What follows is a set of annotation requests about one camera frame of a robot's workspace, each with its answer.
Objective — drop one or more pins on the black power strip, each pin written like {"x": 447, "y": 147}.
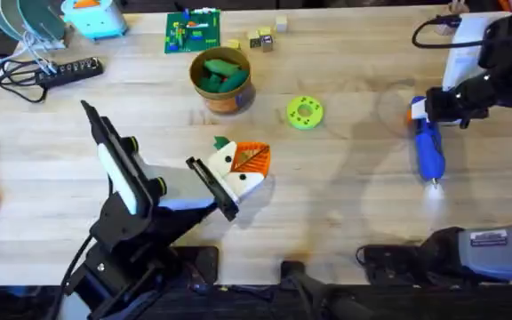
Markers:
{"x": 69, "y": 71}

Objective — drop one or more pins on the black camera stand foot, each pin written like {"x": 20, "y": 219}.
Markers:
{"x": 292, "y": 272}

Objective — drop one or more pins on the black rail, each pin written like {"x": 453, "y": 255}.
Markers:
{"x": 438, "y": 306}

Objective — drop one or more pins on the green vegetable toy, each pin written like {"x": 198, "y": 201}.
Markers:
{"x": 220, "y": 143}

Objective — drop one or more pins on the brown tub of green toys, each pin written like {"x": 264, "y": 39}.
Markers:
{"x": 222, "y": 100}

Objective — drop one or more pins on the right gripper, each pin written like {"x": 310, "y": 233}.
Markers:
{"x": 451, "y": 104}

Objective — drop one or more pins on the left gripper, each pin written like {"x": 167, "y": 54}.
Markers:
{"x": 180, "y": 186}

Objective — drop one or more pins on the dark green round plate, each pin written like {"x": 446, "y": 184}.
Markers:
{"x": 45, "y": 20}

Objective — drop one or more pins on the left wrist upright plate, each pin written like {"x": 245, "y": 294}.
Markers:
{"x": 105, "y": 129}

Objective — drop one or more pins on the heap of small toy cubes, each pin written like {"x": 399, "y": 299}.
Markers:
{"x": 265, "y": 42}

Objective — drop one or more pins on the clear glass round plate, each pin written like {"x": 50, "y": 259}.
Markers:
{"x": 2, "y": 18}

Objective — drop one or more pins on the green disc with holes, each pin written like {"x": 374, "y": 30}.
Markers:
{"x": 293, "y": 115}

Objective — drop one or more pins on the pale wooden cube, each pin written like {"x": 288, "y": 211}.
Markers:
{"x": 281, "y": 23}

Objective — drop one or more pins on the light blue box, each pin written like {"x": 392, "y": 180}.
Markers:
{"x": 96, "y": 22}

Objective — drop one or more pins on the yellow toy cube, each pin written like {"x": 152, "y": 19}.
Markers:
{"x": 233, "y": 44}

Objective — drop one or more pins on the blue electric screwdriver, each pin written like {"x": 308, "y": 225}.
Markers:
{"x": 429, "y": 151}

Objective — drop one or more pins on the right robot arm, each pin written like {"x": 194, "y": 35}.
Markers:
{"x": 496, "y": 258}

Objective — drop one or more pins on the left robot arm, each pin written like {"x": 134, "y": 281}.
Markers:
{"x": 118, "y": 249}

